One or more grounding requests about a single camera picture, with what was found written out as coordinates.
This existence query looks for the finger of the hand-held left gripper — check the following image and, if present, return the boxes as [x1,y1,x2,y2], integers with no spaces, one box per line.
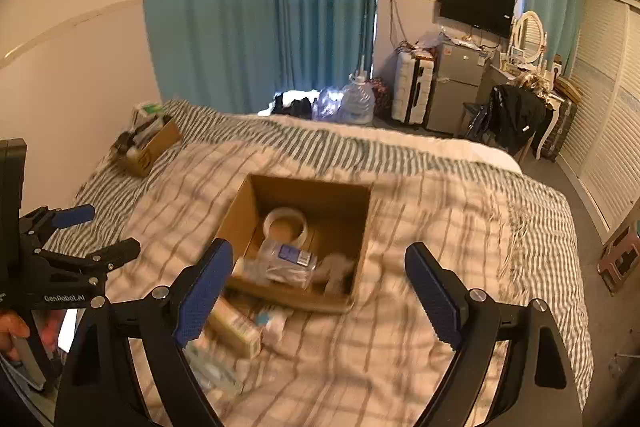
[35,237,142,288]
[19,204,96,240]

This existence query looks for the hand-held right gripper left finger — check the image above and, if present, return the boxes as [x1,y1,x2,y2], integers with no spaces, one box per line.
[54,238,236,427]

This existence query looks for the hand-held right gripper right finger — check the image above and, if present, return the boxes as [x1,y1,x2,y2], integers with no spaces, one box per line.
[404,242,584,427]

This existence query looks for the large cardboard box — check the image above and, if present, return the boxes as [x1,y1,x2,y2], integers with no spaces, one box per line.
[214,173,375,314]

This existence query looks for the person's left hand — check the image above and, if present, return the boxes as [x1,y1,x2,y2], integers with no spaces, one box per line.
[0,311,63,365]

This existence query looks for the beige long carton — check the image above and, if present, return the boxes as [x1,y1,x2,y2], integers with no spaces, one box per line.
[207,296,264,359]

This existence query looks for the clear plastic package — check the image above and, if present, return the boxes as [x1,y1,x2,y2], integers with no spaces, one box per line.
[185,339,244,396]

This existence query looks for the black item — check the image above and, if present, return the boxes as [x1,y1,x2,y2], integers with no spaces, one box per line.
[111,132,144,156]

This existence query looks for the clear bag with blue label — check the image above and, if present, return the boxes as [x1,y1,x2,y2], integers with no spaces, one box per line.
[255,241,321,291]

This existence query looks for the small cardboard box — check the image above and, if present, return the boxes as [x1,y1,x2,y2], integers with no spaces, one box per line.
[117,117,184,178]

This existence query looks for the white crumpled plastic wrap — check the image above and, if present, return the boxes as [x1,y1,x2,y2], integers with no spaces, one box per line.
[317,252,359,296]

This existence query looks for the clear tape roll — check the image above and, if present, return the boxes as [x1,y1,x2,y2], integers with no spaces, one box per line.
[261,207,309,253]

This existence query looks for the beige checked blanket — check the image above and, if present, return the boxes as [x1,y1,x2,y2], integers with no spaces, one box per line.
[102,139,527,427]

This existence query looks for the white green packet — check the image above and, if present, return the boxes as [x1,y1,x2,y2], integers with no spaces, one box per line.
[132,102,169,121]

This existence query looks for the striped bed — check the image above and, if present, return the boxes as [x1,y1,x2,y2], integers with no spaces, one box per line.
[75,99,596,414]

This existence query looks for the small stool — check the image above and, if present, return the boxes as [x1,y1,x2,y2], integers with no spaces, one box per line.
[597,219,640,296]

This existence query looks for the black jacket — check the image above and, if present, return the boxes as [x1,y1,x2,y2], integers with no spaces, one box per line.
[490,84,549,153]

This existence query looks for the silver mini fridge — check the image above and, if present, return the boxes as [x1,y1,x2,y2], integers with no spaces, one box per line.
[425,42,494,136]

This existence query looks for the floral bag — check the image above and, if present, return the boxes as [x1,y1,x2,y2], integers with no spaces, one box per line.
[370,78,396,118]

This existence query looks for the large water jug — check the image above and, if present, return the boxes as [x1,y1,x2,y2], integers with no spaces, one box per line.
[340,74,376,126]

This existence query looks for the dark clothes pile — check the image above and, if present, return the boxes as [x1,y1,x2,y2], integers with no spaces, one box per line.
[270,91,316,118]

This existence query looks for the white suitcase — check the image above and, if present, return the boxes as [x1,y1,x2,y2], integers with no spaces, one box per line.
[391,49,439,126]

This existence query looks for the plaid suitcase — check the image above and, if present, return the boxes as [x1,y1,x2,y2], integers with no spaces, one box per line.
[542,99,579,163]

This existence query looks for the clear plastic bag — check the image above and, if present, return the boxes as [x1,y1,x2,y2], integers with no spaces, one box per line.
[312,87,346,122]

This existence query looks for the wide teal curtain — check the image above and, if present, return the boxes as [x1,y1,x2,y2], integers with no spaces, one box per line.
[139,0,275,114]

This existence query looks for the white louvered wardrobe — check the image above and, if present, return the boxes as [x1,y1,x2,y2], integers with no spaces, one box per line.
[557,0,640,246]

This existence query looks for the white oval mirror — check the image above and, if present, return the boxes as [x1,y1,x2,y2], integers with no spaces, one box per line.
[510,11,549,62]

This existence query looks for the black wall television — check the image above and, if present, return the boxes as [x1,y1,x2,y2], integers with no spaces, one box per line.
[440,0,517,39]

